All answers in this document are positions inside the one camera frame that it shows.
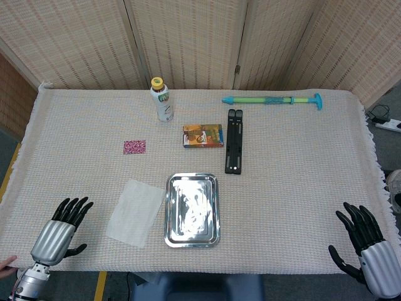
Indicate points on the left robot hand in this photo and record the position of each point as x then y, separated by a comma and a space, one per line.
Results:
51, 239

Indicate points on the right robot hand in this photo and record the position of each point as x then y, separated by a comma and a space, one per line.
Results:
379, 260

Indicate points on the white paper sheet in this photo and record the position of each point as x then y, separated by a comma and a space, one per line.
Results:
134, 213

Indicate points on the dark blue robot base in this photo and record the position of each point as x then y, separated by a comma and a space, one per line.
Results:
197, 287

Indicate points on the stainless steel tray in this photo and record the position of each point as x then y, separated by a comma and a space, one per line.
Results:
192, 210

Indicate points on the person's fingers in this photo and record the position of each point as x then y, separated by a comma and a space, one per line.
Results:
7, 268

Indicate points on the white sneaker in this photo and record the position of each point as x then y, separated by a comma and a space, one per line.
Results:
395, 188

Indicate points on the beige woven tablecloth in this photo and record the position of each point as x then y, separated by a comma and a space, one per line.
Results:
282, 203

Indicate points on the pink patterned card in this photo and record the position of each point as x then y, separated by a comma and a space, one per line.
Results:
134, 147

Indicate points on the white power strip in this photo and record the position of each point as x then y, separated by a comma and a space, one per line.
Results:
390, 126

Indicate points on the white bottle yellow cap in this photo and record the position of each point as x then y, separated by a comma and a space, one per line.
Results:
163, 106

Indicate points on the colourful cardboard box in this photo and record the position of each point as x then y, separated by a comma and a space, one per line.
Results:
203, 136

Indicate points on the black folding stand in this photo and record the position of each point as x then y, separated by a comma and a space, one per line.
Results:
234, 141

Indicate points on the green blue water gun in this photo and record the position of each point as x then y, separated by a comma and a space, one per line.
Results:
260, 100

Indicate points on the woven folding screen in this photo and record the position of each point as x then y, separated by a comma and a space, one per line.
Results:
78, 37

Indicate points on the brass screen hinge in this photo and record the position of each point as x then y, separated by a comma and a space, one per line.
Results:
237, 69

